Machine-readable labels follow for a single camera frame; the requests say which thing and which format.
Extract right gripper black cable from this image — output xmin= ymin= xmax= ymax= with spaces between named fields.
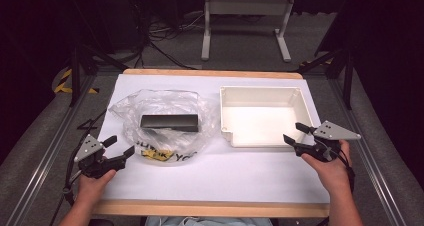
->
xmin=334 ymin=147 xmax=357 ymax=194

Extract clear plastic bag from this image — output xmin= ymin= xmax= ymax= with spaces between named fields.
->
xmin=107 ymin=88 xmax=212 ymax=164

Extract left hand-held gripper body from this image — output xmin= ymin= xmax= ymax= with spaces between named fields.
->
xmin=73 ymin=134 xmax=128 ymax=180

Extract black rectangular box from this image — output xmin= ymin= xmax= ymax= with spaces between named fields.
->
xmin=139 ymin=113 xmax=200 ymax=133

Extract aluminium rail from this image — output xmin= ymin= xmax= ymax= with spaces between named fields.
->
xmin=5 ymin=75 xmax=98 ymax=226
xmin=327 ymin=75 xmax=408 ymax=226

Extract white plastic container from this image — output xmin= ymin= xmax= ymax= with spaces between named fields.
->
xmin=219 ymin=85 xmax=315 ymax=149

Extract person's right hand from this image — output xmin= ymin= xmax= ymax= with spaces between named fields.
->
xmin=300 ymin=139 xmax=353 ymax=196

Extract white metal stand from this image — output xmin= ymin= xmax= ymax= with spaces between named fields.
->
xmin=200 ymin=0 xmax=297 ymax=63

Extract white paper sheet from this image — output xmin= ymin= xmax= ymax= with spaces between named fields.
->
xmin=98 ymin=73 xmax=331 ymax=205

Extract wooden table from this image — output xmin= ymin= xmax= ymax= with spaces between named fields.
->
xmin=92 ymin=68 xmax=331 ymax=219

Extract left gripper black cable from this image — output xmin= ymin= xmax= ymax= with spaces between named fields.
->
xmin=49 ymin=109 xmax=108 ymax=226

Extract yellow black hazard tape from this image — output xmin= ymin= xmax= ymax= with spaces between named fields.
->
xmin=53 ymin=68 xmax=100 ymax=95

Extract black floor cables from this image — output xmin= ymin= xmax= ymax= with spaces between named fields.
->
xmin=131 ymin=5 xmax=209 ymax=71

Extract black tripod stand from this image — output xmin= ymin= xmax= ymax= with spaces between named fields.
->
xmin=67 ymin=40 xmax=130 ymax=108
xmin=295 ymin=45 xmax=355 ymax=111

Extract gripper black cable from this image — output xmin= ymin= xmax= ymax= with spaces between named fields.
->
xmin=49 ymin=109 xmax=108 ymax=226
xmin=334 ymin=147 xmax=357 ymax=194

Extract person's left hand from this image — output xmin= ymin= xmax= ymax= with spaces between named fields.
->
xmin=76 ymin=169 xmax=118 ymax=204

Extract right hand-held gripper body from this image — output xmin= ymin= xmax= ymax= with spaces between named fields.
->
xmin=293 ymin=119 xmax=362 ymax=163

